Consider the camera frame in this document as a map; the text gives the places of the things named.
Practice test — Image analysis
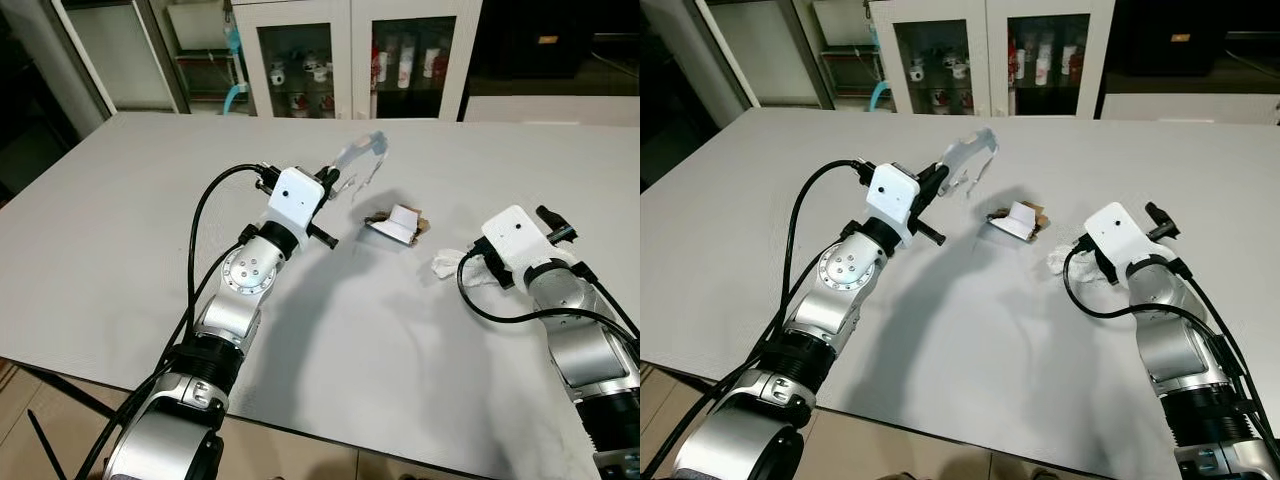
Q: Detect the brown white paper carton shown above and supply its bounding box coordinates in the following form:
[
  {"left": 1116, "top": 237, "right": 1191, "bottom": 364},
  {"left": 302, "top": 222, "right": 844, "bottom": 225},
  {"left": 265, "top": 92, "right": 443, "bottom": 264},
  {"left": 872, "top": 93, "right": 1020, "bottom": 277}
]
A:
[
  {"left": 363, "top": 203, "right": 433, "bottom": 244},
  {"left": 987, "top": 198, "right": 1054, "bottom": 241}
]

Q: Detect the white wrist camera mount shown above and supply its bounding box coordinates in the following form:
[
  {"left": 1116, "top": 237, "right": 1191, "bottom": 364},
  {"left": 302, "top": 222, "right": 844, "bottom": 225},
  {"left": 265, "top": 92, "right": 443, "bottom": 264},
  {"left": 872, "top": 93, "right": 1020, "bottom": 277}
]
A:
[
  {"left": 1085, "top": 202, "right": 1161, "bottom": 281},
  {"left": 258, "top": 165, "right": 326, "bottom": 233},
  {"left": 865, "top": 162, "right": 923, "bottom": 249},
  {"left": 482, "top": 205, "right": 561, "bottom": 286}
]

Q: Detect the white tissue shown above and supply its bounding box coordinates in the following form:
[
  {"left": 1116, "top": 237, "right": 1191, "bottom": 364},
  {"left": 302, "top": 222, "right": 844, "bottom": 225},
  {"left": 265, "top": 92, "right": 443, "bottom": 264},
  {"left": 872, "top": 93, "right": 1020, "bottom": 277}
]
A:
[
  {"left": 1047, "top": 243, "right": 1101, "bottom": 286},
  {"left": 430, "top": 245, "right": 501, "bottom": 291}
]

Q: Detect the white glass-door cabinet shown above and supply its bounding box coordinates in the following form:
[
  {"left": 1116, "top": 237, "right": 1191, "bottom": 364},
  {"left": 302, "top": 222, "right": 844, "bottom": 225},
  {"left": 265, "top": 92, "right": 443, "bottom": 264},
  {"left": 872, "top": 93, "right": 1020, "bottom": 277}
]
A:
[
  {"left": 868, "top": 0, "right": 1116, "bottom": 119},
  {"left": 232, "top": 0, "right": 483, "bottom": 121}
]

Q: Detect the light blue hose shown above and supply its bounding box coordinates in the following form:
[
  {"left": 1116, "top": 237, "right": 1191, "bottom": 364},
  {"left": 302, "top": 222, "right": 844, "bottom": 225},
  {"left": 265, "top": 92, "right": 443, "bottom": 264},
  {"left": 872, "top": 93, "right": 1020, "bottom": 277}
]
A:
[
  {"left": 222, "top": 25, "right": 251, "bottom": 113},
  {"left": 868, "top": 30, "right": 893, "bottom": 111}
]

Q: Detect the red-framed metal shelf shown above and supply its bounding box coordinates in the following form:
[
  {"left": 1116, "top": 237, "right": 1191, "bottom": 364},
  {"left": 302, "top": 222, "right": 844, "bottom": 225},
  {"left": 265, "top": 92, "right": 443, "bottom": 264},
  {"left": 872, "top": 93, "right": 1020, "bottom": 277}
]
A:
[
  {"left": 815, "top": 45, "right": 881, "bottom": 109},
  {"left": 175, "top": 48, "right": 246, "bottom": 113}
]

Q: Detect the white low counter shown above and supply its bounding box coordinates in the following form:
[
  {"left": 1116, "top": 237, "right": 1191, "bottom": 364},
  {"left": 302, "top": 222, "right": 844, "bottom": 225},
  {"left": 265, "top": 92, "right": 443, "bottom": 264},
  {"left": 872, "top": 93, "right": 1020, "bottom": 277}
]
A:
[
  {"left": 462, "top": 95, "right": 641, "bottom": 126},
  {"left": 1098, "top": 93, "right": 1280, "bottom": 123}
]

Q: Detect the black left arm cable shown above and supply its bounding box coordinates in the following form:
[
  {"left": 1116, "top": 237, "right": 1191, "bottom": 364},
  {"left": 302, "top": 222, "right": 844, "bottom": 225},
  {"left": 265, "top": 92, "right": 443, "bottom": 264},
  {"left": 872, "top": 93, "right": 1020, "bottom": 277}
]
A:
[
  {"left": 640, "top": 160, "right": 871, "bottom": 480},
  {"left": 75, "top": 163, "right": 276, "bottom": 480}
]

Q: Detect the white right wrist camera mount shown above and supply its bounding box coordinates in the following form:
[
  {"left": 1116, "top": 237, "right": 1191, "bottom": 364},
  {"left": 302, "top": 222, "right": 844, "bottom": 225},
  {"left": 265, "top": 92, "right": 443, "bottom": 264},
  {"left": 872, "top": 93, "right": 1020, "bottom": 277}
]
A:
[
  {"left": 1085, "top": 202, "right": 1161, "bottom": 281},
  {"left": 482, "top": 205, "right": 561, "bottom": 286}
]

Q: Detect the black cabinet orange label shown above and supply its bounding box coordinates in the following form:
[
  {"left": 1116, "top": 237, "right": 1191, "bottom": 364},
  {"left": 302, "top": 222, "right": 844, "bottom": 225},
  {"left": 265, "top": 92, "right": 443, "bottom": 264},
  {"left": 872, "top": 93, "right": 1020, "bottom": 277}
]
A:
[
  {"left": 1100, "top": 0, "right": 1280, "bottom": 96},
  {"left": 470, "top": 0, "right": 641, "bottom": 98}
]

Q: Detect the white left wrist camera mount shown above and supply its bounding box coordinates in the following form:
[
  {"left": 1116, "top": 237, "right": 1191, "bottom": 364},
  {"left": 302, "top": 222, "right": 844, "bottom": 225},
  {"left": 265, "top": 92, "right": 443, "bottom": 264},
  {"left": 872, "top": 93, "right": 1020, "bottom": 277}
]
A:
[
  {"left": 258, "top": 165, "right": 326, "bottom": 233},
  {"left": 865, "top": 162, "right": 923, "bottom": 249}
]

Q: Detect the silver sliding door frame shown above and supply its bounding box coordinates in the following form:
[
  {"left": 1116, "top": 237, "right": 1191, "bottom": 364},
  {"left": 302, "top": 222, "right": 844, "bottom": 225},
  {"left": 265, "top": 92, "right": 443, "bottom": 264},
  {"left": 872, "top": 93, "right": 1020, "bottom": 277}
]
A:
[
  {"left": 695, "top": 0, "right": 836, "bottom": 109},
  {"left": 50, "top": 0, "right": 191, "bottom": 113}
]

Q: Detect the clear plastic packaging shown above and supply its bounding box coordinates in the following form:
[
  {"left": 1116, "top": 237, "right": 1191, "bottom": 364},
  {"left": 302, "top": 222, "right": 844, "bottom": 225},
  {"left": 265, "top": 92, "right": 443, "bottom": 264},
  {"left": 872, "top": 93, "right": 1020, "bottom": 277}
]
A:
[
  {"left": 333, "top": 128, "right": 389, "bottom": 201},
  {"left": 940, "top": 127, "right": 999, "bottom": 198}
]

